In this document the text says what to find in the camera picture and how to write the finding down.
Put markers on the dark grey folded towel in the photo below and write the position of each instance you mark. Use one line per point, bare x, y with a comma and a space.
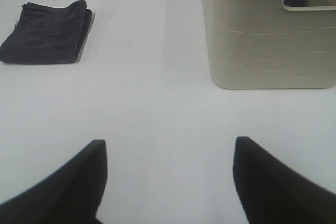
47, 35

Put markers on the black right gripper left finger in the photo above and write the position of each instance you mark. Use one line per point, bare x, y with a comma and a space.
72, 194

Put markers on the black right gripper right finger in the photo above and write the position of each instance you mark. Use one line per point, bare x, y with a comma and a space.
272, 192

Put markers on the beige plastic basket grey rim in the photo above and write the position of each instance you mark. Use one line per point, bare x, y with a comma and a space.
271, 44

